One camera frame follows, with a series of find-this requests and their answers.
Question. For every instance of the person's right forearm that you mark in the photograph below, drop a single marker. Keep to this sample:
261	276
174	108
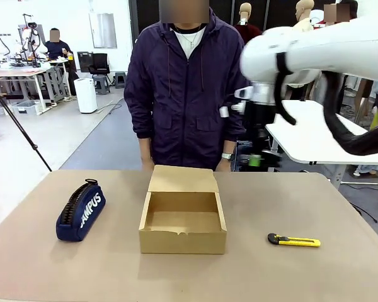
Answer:
145	148

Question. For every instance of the yellow utility knife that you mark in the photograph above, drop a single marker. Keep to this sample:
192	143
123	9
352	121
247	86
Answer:
299	242

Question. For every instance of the black office chair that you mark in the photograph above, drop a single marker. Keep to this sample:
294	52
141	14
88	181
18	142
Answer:
99	63

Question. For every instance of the white air purifier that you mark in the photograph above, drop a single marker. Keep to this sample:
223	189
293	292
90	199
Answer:
85	96

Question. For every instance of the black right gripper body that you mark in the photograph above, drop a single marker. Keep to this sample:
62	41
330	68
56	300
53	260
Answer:
260	119

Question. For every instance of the mannequin in dark red top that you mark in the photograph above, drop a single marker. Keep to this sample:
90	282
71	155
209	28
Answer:
247	31

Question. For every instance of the person's left forearm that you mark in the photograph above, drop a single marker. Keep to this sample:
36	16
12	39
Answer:
229	148

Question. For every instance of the white standing desk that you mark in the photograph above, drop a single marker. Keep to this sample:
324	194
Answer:
59	62

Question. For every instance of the mannequin in beige coat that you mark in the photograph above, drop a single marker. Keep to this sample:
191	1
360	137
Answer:
304	12

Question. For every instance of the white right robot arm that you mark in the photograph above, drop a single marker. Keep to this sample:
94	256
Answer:
334	47

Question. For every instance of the person in purple jacket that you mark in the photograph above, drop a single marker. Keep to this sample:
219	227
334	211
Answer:
176	110

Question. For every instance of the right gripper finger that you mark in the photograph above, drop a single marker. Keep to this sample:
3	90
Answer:
271	161
255	160

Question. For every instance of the grey plastic stool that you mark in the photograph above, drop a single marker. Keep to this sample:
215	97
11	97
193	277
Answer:
101	85
119	80

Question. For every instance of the grey wall cabinet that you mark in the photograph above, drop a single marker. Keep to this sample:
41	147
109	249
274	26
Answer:
102	31

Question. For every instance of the grey storage bin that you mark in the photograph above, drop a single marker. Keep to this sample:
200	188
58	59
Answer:
26	108

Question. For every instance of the long white workbench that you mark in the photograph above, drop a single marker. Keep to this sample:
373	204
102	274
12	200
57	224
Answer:
15	73

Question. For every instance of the person in red top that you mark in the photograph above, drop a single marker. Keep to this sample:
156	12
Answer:
352	9

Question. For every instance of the white table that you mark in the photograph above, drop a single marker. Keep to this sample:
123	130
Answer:
312	138

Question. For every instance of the black computer case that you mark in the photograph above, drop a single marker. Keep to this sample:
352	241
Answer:
84	61

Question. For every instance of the brown cardboard box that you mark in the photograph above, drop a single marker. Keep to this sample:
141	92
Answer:
182	242

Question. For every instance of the seated person in dark shirt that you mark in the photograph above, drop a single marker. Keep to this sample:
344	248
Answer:
58	48

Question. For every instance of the navy Campus pencil case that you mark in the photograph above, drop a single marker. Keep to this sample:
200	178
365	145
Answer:
88	214

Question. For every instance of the white smartwatch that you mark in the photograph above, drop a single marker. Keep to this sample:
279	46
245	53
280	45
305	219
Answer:
227	156

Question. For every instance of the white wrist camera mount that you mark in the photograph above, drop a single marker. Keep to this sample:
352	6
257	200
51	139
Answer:
241	92

